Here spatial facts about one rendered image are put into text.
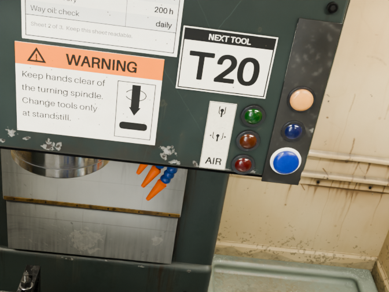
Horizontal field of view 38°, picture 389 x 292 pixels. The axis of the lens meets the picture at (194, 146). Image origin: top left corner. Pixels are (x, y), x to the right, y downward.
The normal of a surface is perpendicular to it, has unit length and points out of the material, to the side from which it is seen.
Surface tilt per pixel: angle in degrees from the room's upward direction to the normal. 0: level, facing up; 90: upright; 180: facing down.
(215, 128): 90
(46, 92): 90
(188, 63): 90
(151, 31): 90
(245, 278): 0
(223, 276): 0
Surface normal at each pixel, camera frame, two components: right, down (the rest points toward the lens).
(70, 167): 0.32, 0.51
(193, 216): 0.00, 0.51
